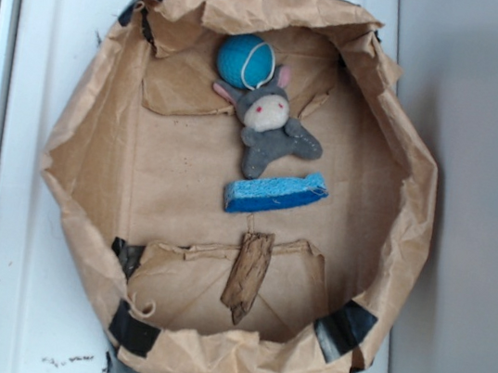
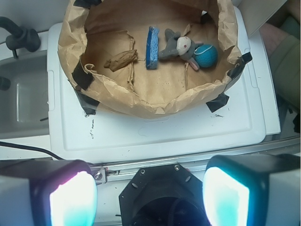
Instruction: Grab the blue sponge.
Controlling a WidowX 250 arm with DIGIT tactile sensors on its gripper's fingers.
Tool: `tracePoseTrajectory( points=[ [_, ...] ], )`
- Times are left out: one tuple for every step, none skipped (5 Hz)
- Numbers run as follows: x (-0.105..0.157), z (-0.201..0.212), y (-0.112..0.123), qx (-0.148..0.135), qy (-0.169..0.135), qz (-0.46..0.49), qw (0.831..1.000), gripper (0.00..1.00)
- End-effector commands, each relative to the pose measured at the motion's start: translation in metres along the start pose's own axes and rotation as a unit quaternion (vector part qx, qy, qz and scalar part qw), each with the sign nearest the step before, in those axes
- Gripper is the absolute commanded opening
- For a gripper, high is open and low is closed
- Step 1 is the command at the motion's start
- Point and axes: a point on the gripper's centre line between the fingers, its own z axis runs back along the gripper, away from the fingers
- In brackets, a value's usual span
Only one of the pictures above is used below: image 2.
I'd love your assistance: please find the blue tennis ball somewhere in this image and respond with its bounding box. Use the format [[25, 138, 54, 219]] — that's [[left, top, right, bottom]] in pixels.
[[194, 44, 218, 68]]

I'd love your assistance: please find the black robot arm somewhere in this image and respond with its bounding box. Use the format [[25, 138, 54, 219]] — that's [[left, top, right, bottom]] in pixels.
[[0, 154, 301, 226]]

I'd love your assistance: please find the brown paper bag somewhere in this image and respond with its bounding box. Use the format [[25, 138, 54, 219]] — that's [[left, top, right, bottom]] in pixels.
[[58, 0, 252, 119]]

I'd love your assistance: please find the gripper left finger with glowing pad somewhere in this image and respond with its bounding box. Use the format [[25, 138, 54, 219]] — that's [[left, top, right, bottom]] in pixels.
[[0, 160, 97, 226]]

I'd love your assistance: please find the grey plastic tub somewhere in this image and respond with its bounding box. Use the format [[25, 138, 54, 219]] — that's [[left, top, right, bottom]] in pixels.
[[0, 50, 49, 139]]

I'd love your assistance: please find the blue sponge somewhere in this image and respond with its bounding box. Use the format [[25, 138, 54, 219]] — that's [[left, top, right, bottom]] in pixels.
[[145, 26, 159, 70]]

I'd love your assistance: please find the aluminium rail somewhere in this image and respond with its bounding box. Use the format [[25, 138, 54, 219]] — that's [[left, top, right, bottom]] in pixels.
[[89, 136, 301, 185]]

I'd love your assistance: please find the white plastic bin lid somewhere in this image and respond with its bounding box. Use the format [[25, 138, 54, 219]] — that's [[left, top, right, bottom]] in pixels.
[[47, 6, 268, 164]]

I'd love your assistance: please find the black cable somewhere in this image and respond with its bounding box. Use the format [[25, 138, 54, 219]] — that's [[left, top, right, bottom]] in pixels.
[[0, 140, 95, 165]]

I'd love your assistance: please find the grey plush mouse toy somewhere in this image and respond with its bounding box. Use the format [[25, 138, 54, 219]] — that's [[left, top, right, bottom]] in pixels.
[[158, 29, 204, 71]]

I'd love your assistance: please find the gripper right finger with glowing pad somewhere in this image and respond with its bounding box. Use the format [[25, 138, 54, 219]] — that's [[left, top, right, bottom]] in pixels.
[[203, 154, 301, 226]]

